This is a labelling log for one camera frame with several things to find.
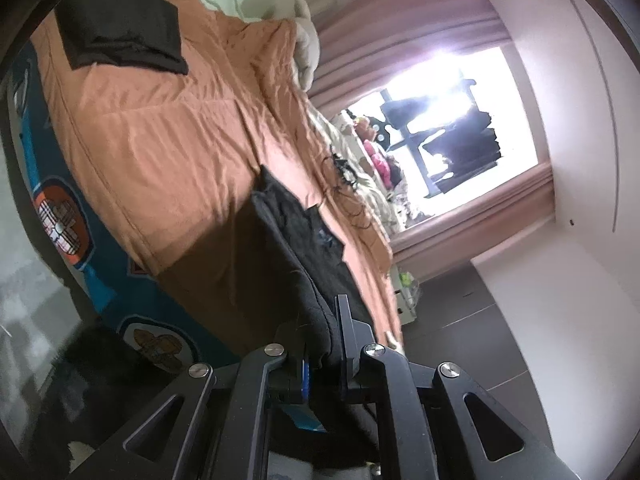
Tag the beige quilt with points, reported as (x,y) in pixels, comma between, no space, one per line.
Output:
(325,130)

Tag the pile of patterned clothes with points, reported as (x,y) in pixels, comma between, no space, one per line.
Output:
(405,200)

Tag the dark hanging jacket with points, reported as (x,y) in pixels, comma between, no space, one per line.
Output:
(407,108)

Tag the pink curtain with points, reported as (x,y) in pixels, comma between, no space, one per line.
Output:
(475,210)
(400,35)

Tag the black button shirt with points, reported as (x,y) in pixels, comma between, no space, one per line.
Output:
(300,240)

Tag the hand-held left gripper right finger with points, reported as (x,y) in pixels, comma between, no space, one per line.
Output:
(345,340)

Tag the white nightstand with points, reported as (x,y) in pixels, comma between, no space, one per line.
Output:
(407,305)

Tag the small green item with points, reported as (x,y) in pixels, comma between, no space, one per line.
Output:
(406,277)

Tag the folded black garment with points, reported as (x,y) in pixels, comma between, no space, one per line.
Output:
(120,25)

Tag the brown plush toy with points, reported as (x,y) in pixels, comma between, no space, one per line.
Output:
(365,127)

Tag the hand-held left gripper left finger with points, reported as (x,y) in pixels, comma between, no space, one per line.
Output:
(305,375)

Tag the teal printed bed sheet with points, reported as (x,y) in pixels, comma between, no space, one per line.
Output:
(100,270)

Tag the orange-brown blanket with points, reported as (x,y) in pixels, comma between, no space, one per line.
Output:
(165,135)

